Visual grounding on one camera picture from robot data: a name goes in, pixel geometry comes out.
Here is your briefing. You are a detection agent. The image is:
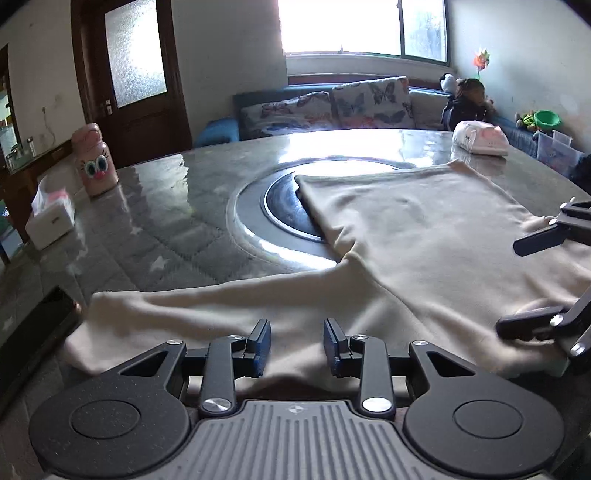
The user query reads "green plastic bowl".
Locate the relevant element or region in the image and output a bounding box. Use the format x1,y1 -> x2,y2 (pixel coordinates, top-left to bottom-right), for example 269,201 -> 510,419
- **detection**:
533,110 -> 562,133

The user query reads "clear plastic box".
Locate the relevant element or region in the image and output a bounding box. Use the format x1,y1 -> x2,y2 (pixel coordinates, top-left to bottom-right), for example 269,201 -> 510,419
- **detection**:
536,130 -> 579,172

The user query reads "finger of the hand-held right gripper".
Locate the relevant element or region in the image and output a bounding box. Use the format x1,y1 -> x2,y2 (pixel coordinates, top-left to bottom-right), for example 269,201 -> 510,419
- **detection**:
513,198 -> 591,257
496,286 -> 591,365

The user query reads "cream sweater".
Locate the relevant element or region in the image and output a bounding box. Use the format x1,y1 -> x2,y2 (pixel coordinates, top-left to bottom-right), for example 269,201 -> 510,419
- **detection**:
62,161 -> 591,380

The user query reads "blue sofa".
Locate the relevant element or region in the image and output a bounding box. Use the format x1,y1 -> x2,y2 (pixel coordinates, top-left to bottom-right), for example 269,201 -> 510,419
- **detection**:
193,76 -> 591,181

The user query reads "window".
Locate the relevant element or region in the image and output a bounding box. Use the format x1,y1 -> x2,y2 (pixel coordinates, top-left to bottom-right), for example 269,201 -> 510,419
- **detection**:
277,0 -> 452,64

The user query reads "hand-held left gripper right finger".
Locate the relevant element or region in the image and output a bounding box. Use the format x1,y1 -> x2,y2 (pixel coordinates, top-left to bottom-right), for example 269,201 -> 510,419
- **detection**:
322,318 -> 477,420

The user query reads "long butterfly print cushion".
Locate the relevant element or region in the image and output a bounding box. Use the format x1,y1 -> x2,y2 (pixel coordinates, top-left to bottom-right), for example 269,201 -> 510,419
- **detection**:
242,91 -> 343,138

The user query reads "colourful pinwheel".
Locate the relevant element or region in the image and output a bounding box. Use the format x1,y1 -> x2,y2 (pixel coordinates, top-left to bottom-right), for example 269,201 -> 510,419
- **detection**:
471,47 -> 493,83

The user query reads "pink cartoon face bottle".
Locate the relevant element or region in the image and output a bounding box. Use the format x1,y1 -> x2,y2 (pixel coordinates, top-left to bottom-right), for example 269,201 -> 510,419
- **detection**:
71,124 -> 118,198

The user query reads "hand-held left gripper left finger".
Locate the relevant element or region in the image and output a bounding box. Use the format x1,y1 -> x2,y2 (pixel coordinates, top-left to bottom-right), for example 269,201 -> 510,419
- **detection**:
117,318 -> 273,419

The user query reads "wooden display cabinet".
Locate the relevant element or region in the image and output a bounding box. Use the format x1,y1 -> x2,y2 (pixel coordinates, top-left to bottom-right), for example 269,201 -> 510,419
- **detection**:
0,44 -> 25,155

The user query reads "round built-in induction cooker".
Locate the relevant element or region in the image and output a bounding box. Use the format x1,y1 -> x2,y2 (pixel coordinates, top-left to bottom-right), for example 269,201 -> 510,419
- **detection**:
226,157 -> 416,271

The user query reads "black flat device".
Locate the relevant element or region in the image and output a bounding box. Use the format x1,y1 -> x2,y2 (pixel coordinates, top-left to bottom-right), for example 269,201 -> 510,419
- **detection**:
0,285 -> 85,409

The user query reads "soft tissue pack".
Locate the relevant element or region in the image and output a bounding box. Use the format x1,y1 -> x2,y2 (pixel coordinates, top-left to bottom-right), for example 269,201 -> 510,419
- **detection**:
452,121 -> 510,157

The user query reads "plain beige cushion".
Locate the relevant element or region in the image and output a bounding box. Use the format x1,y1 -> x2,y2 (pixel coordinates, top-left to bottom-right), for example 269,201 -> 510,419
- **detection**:
409,90 -> 452,131

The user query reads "white tissue box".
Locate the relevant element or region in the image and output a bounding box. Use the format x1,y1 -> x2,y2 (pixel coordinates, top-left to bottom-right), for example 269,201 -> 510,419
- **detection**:
25,187 -> 77,250

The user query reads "dark wooden glass door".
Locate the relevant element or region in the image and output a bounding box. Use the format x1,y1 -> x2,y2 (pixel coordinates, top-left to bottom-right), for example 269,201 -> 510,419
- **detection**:
71,0 -> 193,169

